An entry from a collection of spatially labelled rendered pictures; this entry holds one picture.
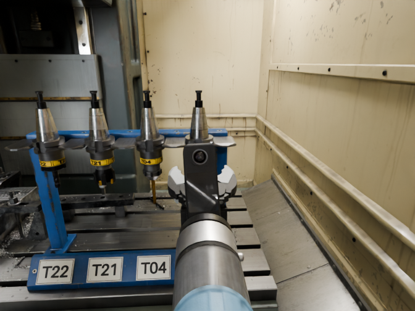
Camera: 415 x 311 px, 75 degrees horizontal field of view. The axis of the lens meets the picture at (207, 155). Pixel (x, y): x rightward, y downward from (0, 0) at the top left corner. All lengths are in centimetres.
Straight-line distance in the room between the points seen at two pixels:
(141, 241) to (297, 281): 45
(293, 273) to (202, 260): 61
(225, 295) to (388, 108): 50
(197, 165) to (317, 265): 59
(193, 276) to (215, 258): 3
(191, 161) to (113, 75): 93
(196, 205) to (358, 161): 46
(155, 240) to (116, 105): 67
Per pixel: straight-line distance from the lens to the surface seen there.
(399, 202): 63
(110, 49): 126
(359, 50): 74
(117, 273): 70
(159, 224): 89
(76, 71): 126
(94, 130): 62
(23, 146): 69
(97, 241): 87
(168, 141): 61
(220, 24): 159
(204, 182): 37
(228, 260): 29
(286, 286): 86
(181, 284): 28
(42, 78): 131
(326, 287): 83
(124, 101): 126
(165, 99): 159
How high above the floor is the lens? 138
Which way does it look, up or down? 19 degrees down
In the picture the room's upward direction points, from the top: straight up
